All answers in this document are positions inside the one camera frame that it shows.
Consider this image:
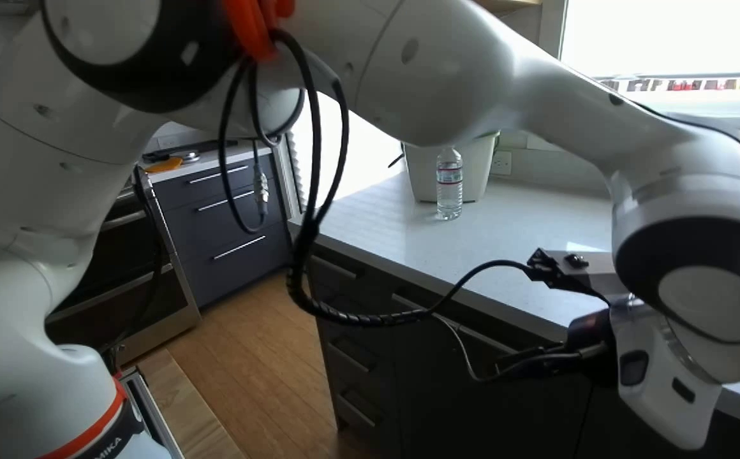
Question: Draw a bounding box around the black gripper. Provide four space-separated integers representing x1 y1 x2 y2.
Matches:
560 307 621 366

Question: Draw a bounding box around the white glass door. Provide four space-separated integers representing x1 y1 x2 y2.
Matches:
289 91 406 215

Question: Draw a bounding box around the dark counter cabinet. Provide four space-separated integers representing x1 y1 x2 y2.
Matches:
304 239 740 459

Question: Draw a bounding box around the white and green pitcher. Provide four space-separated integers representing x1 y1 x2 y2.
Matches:
401 127 503 207

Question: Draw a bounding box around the clear plastic water bottle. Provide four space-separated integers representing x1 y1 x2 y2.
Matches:
433 146 466 225

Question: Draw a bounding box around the bright kitchen window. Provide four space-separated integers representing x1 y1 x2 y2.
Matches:
560 0 740 112

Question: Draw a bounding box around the grey-blue drawer cabinet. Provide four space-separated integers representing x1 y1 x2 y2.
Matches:
135 142 293 312

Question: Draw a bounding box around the wooden robot platform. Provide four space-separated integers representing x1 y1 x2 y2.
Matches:
135 346 246 459

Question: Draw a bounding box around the orange cutting board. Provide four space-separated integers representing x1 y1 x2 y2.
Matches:
144 153 186 177

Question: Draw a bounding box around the black kitchen stove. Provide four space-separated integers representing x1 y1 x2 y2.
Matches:
47 182 201 368

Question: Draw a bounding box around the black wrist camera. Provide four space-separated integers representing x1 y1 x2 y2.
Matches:
526 248 600 293

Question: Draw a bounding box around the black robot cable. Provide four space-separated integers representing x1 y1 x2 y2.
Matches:
214 28 621 380

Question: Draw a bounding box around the metal drawer handle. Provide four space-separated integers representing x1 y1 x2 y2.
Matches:
310 252 366 283
327 341 372 378
334 390 381 431

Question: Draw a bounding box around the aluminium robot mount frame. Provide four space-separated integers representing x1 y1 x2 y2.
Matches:
123 368 186 459

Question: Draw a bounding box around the orange cable strap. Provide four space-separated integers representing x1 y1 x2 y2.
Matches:
219 0 298 65

